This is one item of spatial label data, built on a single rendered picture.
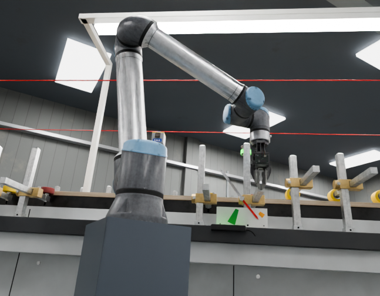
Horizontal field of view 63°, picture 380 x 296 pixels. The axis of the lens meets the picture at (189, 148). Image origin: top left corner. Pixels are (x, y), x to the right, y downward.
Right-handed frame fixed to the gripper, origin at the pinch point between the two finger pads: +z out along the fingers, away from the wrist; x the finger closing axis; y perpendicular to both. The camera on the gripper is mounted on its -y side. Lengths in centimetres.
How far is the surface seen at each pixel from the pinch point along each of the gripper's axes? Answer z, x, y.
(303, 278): 36, 23, -54
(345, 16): -151, 69, -65
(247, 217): 8.2, -6.0, -28.6
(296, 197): -3.4, 19.1, -31.6
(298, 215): 6.3, 19.4, -31.6
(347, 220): 8, 43, -34
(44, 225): 18, -112, -17
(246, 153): -26.9, -6.0, -29.4
